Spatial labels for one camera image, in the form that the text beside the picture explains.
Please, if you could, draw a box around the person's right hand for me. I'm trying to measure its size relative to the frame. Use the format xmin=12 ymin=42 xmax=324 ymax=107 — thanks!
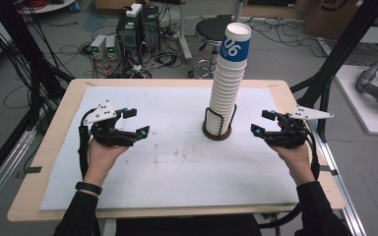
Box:
xmin=268 ymin=143 xmax=316 ymax=188

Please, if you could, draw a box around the large cardboard box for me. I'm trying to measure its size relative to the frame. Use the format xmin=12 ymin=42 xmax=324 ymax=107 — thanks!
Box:
xmin=302 ymin=0 xmax=367 ymax=41

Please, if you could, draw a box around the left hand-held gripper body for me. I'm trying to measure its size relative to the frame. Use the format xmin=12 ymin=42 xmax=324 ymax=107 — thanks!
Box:
xmin=80 ymin=99 xmax=136 ymax=148

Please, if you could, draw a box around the person's left hand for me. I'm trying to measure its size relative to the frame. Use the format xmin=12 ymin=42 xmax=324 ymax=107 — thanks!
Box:
xmin=83 ymin=138 xmax=130 ymax=188

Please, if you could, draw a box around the black tape strip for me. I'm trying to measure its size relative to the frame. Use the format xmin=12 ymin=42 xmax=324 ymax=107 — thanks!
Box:
xmin=24 ymin=165 xmax=43 ymax=175
xmin=319 ymin=164 xmax=340 ymax=177

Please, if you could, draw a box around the left hand-held gripper black cable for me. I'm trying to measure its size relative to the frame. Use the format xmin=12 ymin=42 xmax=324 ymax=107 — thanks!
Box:
xmin=77 ymin=107 xmax=97 ymax=180

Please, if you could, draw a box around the silver power supply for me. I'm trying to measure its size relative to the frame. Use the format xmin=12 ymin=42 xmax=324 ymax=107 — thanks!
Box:
xmin=90 ymin=33 xmax=108 ymax=61
xmin=104 ymin=34 xmax=119 ymax=61

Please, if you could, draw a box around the stack of paper cups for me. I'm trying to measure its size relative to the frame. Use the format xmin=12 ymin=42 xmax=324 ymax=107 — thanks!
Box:
xmin=206 ymin=22 xmax=253 ymax=137

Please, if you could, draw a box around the white box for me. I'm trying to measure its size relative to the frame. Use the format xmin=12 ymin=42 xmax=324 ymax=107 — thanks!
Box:
xmin=125 ymin=3 xmax=144 ymax=19

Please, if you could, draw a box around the white floor board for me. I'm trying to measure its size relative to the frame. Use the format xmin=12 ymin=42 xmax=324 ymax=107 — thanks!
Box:
xmin=334 ymin=64 xmax=378 ymax=137

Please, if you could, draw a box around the right hand-held gripper black cable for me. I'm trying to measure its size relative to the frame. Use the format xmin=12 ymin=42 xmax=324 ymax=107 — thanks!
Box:
xmin=303 ymin=126 xmax=321 ymax=181

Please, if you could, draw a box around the hand-held gripper black cable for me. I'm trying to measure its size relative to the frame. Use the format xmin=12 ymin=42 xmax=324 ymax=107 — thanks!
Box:
xmin=77 ymin=107 xmax=97 ymax=180
xmin=303 ymin=126 xmax=321 ymax=181

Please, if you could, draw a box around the white foam mat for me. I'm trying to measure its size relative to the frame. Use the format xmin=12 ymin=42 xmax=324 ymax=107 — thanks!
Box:
xmin=38 ymin=86 xmax=300 ymax=211

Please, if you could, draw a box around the black wristband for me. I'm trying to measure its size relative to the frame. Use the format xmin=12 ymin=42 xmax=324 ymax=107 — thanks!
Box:
xmin=75 ymin=181 xmax=103 ymax=197

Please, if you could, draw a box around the black round stool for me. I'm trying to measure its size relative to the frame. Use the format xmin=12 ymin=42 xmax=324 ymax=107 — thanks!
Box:
xmin=188 ymin=14 xmax=241 ymax=79

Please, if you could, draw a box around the black wire cup holder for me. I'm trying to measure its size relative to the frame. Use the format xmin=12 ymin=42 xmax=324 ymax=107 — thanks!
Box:
xmin=202 ymin=103 xmax=238 ymax=142

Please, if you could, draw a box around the round white table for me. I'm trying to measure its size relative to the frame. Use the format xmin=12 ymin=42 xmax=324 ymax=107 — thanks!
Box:
xmin=19 ymin=0 xmax=77 ymax=15

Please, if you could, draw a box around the person's dark clothing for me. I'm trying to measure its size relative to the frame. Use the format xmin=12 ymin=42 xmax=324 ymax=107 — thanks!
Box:
xmin=115 ymin=213 xmax=263 ymax=236

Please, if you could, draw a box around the aluminium rail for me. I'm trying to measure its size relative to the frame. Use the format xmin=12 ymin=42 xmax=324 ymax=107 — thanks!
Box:
xmin=0 ymin=127 xmax=37 ymax=219
xmin=303 ymin=107 xmax=368 ymax=236

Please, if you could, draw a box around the tangle of floor cables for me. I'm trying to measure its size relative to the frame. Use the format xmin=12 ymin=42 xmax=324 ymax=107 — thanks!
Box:
xmin=78 ymin=19 xmax=186 ymax=80

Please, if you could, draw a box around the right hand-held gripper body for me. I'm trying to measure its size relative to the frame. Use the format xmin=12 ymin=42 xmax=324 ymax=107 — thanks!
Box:
xmin=265 ymin=105 xmax=335 ymax=149

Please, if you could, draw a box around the black computer tower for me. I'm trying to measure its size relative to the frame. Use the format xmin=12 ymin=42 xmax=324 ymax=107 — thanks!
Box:
xmin=115 ymin=13 xmax=144 ymax=65
xmin=141 ymin=5 xmax=161 ymax=54

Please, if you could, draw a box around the white metal stand leg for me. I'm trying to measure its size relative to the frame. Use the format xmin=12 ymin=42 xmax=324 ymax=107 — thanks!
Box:
xmin=176 ymin=0 xmax=194 ymax=64

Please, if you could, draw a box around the black frame post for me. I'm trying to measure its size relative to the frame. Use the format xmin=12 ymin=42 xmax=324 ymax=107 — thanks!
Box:
xmin=289 ymin=0 xmax=378 ymax=143
xmin=0 ymin=0 xmax=75 ymax=127

